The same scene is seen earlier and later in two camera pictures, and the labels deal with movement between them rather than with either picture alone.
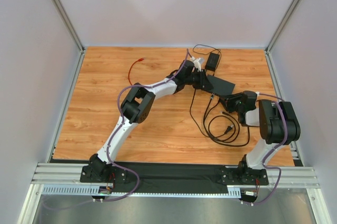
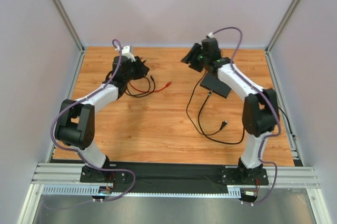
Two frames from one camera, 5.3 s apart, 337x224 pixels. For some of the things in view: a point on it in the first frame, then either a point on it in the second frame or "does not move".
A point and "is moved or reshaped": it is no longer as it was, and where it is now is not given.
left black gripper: [204, 82] to [137, 68]
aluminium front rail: [46, 173] does not move
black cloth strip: [179, 177] does not move
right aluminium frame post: [280, 30] does not move
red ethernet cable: [139, 60] is moved or reshaped
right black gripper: [227, 101] to [195, 57]
